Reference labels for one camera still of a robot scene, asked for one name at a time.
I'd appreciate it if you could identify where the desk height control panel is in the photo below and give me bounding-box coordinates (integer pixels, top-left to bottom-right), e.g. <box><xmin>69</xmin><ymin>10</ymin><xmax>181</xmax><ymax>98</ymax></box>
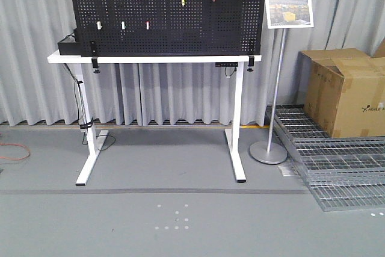
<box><xmin>215</xmin><ymin>62</ymin><xmax>238</xmax><ymax>67</ymax></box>

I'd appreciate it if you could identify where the right black pegboard clamp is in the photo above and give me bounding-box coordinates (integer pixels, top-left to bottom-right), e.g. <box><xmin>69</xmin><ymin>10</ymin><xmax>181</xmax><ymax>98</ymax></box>
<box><xmin>247</xmin><ymin>39</ymin><xmax>255</xmax><ymax>72</ymax></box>

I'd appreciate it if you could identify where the black pegboard clamp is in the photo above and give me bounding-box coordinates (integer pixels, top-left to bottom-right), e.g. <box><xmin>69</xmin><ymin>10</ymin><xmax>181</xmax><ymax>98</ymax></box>
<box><xmin>90</xmin><ymin>40</ymin><xmax>100</xmax><ymax>74</ymax></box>
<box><xmin>247</xmin><ymin>39</ymin><xmax>255</xmax><ymax>72</ymax></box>

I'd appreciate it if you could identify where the white standing desk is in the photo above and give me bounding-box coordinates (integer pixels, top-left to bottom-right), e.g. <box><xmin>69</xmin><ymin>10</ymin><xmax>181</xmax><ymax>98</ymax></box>
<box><xmin>48</xmin><ymin>51</ymin><xmax>262</xmax><ymax>186</ymax></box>

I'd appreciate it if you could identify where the left black pegboard clamp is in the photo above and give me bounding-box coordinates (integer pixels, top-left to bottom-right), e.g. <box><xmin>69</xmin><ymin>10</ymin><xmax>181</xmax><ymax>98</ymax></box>
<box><xmin>90</xmin><ymin>40</ymin><xmax>100</xmax><ymax>74</ymax></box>

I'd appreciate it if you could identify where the black perforated pegboard panel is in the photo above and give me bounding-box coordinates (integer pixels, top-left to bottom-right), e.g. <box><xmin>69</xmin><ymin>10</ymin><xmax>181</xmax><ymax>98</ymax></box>
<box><xmin>72</xmin><ymin>0</ymin><xmax>265</xmax><ymax>57</ymax></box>

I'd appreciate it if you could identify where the silver sign stand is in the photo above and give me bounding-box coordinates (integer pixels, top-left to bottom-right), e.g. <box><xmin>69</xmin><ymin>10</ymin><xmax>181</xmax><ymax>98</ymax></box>
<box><xmin>249</xmin><ymin>0</ymin><xmax>314</xmax><ymax>165</ymax></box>

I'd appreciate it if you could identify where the black box on desk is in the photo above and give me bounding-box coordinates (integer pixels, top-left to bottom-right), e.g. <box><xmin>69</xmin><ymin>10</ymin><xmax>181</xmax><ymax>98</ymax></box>
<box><xmin>58</xmin><ymin>36</ymin><xmax>81</xmax><ymax>55</ymax></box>

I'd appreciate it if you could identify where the cardboard box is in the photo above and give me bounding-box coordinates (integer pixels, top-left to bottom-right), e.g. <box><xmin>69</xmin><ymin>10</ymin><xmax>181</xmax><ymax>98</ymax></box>
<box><xmin>300</xmin><ymin>49</ymin><xmax>384</xmax><ymax>138</ymax></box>

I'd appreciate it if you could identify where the metal floor grating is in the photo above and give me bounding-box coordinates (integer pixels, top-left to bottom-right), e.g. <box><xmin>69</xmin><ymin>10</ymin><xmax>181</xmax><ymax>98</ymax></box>
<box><xmin>274</xmin><ymin>105</ymin><xmax>384</xmax><ymax>211</ymax></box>

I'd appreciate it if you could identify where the grey curtain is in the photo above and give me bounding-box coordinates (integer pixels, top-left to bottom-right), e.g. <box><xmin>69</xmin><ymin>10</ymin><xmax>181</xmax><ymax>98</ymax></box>
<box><xmin>1</xmin><ymin>0</ymin><xmax>384</xmax><ymax>125</ymax></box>

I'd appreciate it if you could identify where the black desk cable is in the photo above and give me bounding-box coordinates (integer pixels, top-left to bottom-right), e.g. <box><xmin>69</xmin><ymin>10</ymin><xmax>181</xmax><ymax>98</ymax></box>
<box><xmin>62</xmin><ymin>63</ymin><xmax>116</xmax><ymax>151</ymax></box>

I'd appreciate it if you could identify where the orange floor cable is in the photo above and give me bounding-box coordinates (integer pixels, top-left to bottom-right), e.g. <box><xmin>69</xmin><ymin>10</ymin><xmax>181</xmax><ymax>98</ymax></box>
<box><xmin>0</xmin><ymin>142</ymin><xmax>31</xmax><ymax>162</ymax></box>

